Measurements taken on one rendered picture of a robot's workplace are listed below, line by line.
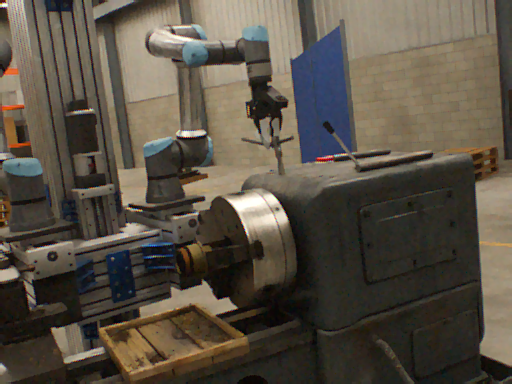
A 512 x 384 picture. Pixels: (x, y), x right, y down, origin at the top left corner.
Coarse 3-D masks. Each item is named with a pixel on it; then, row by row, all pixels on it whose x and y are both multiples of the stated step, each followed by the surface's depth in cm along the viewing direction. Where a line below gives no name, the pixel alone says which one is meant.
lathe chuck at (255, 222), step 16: (240, 192) 155; (224, 208) 152; (240, 208) 145; (256, 208) 146; (224, 224) 154; (240, 224) 144; (256, 224) 143; (272, 224) 145; (240, 240) 146; (272, 240) 143; (272, 256) 143; (240, 272) 149; (256, 272) 141; (272, 272) 144; (240, 288) 151; (256, 288) 143; (240, 304) 153; (256, 304) 151
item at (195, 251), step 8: (184, 248) 151; (192, 248) 148; (200, 248) 148; (208, 248) 150; (176, 256) 150; (184, 256) 146; (192, 256) 146; (200, 256) 147; (176, 264) 151; (184, 264) 145; (192, 264) 146; (200, 264) 147; (184, 272) 146; (192, 272) 148; (200, 272) 148
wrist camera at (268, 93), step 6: (258, 90) 169; (264, 90) 167; (270, 90) 167; (276, 90) 168; (264, 96) 167; (270, 96) 164; (276, 96) 163; (282, 96) 164; (270, 102) 164; (276, 102) 162; (282, 102) 162; (288, 102) 164; (276, 108) 162; (282, 108) 163
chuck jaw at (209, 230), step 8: (200, 216) 158; (208, 216) 157; (216, 216) 159; (200, 224) 159; (208, 224) 156; (216, 224) 157; (200, 232) 154; (208, 232) 154; (216, 232) 155; (200, 240) 152; (208, 240) 153; (216, 240) 154; (224, 240) 155
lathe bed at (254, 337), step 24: (240, 312) 172; (264, 312) 167; (264, 336) 152; (288, 336) 146; (312, 336) 149; (72, 360) 151; (96, 360) 146; (240, 360) 140; (264, 360) 145; (288, 360) 148; (312, 360) 151
